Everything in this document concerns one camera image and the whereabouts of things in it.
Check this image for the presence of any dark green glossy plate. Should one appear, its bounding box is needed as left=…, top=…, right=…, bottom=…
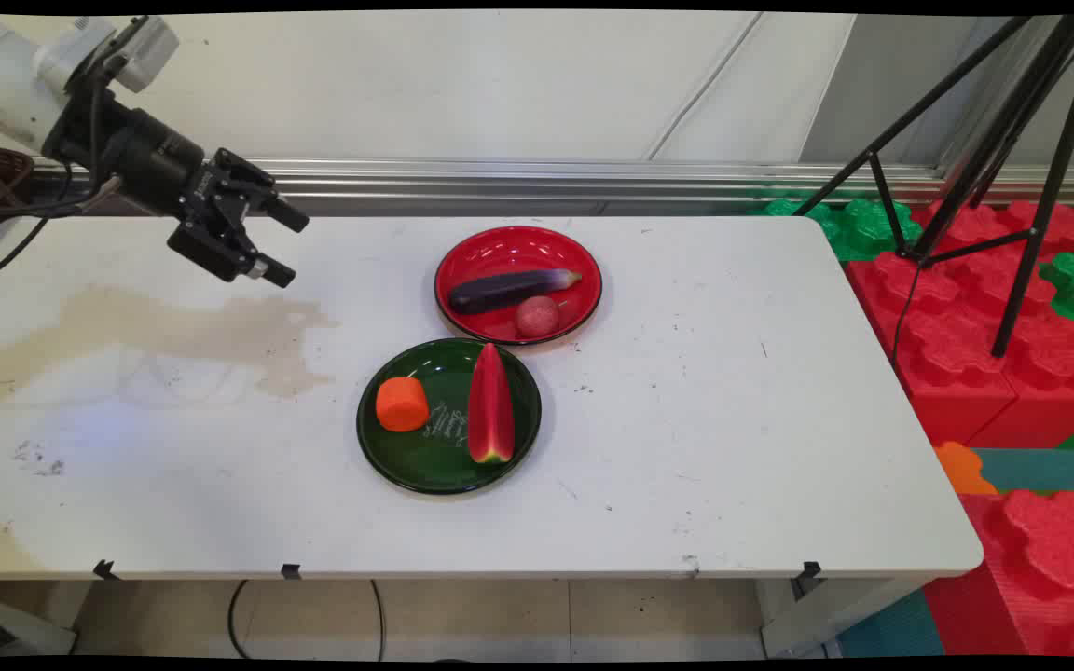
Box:
left=356, top=337, right=543, bottom=495

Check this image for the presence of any teal foam mat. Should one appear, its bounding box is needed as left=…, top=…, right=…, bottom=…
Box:
left=971, top=447, right=1074, bottom=495

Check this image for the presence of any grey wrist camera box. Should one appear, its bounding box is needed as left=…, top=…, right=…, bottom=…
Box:
left=34, top=16, right=181, bottom=95

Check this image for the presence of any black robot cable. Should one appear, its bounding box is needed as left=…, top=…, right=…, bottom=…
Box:
left=0, top=65, right=128, bottom=281

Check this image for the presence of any orange foam block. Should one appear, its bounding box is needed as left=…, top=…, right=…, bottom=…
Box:
left=932, top=441, right=1000, bottom=496

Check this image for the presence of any white table leg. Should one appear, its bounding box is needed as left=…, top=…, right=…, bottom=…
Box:
left=755, top=575, right=931, bottom=659

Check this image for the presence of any black camera tripod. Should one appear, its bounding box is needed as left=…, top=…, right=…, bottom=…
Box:
left=792, top=14, right=1074, bottom=360

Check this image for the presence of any black floor cable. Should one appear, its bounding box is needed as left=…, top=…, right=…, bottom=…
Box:
left=227, top=579, right=388, bottom=662

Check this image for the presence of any aluminium wall rail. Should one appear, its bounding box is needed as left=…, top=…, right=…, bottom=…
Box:
left=32, top=157, right=1074, bottom=207

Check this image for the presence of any red glossy plate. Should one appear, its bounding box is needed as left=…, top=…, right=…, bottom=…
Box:
left=434, top=226, right=604, bottom=347

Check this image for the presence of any grey metal base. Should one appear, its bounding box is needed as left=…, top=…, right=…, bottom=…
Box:
left=0, top=590, right=78, bottom=658

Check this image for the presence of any pink toy lychee ball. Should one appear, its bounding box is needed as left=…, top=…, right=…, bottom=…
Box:
left=515, top=296, right=561, bottom=339

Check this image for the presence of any large red foam block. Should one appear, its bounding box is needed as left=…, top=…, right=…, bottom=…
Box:
left=845, top=199, right=1074, bottom=449

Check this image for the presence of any purple toy eggplant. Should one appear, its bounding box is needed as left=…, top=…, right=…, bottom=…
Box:
left=447, top=268, right=583, bottom=315

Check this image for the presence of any toy watermelon slice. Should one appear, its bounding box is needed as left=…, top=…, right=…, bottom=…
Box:
left=467, top=342, right=516, bottom=465

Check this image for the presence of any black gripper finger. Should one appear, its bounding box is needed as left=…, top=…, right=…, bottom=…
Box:
left=167, top=212, right=297, bottom=289
left=211, top=147, right=310, bottom=234

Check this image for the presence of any orange toy carrot chunk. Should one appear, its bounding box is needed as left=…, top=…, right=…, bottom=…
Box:
left=375, top=376, right=431, bottom=433

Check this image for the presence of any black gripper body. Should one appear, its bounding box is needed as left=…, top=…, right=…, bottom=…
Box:
left=41, top=89, right=249, bottom=245

